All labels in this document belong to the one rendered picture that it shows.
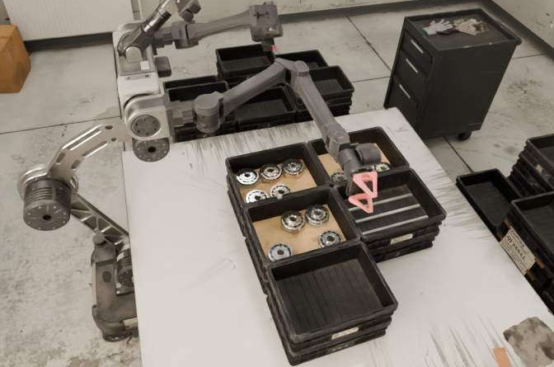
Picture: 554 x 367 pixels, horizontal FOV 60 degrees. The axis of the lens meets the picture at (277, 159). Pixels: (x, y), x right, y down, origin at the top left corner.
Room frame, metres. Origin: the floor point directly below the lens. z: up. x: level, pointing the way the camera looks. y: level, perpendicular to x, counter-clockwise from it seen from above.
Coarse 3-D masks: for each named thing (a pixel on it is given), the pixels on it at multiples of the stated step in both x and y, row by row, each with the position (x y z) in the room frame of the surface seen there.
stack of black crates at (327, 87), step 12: (312, 72) 2.82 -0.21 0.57; (324, 72) 2.85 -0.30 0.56; (336, 72) 2.88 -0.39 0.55; (324, 84) 2.80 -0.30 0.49; (336, 84) 2.81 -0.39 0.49; (348, 84) 2.69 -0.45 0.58; (300, 96) 2.50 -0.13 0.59; (324, 96) 2.54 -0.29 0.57; (336, 96) 2.59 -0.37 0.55; (348, 96) 2.61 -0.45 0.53; (300, 108) 2.50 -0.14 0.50; (336, 108) 2.59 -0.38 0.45; (348, 108) 2.62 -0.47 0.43; (300, 120) 2.51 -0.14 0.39
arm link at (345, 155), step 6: (342, 150) 1.06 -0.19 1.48; (348, 150) 1.06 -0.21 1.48; (354, 150) 1.08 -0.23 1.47; (336, 156) 1.06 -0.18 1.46; (342, 156) 1.04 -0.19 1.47; (348, 156) 1.03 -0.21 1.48; (354, 156) 1.04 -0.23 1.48; (360, 156) 1.05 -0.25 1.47; (342, 162) 1.02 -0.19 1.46; (360, 162) 1.04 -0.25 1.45; (342, 168) 1.01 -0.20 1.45
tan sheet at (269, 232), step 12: (264, 228) 1.25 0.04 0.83; (276, 228) 1.25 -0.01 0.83; (312, 228) 1.26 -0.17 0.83; (324, 228) 1.27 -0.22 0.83; (336, 228) 1.27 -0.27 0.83; (264, 240) 1.19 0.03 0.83; (276, 240) 1.19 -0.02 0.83; (288, 240) 1.20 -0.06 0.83; (300, 240) 1.20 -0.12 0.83; (312, 240) 1.20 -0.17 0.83; (300, 252) 1.14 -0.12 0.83
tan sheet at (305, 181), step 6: (306, 168) 1.62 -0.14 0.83; (234, 174) 1.56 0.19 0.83; (258, 174) 1.57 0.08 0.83; (282, 174) 1.57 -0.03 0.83; (306, 174) 1.58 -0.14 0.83; (282, 180) 1.54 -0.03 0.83; (288, 180) 1.54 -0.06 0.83; (294, 180) 1.54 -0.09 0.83; (300, 180) 1.54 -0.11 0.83; (306, 180) 1.55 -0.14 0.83; (312, 180) 1.55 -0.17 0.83; (258, 186) 1.49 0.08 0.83; (264, 186) 1.49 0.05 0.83; (270, 186) 1.49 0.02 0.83; (294, 186) 1.50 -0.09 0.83; (300, 186) 1.50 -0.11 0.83; (306, 186) 1.50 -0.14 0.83; (312, 186) 1.51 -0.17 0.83; (246, 192) 1.45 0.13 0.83
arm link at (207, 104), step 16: (272, 64) 1.50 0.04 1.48; (288, 64) 1.49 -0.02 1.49; (256, 80) 1.40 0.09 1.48; (272, 80) 1.43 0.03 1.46; (288, 80) 1.49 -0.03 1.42; (208, 96) 1.26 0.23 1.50; (224, 96) 1.29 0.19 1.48; (240, 96) 1.31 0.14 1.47; (208, 112) 1.20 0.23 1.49; (224, 112) 1.25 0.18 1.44
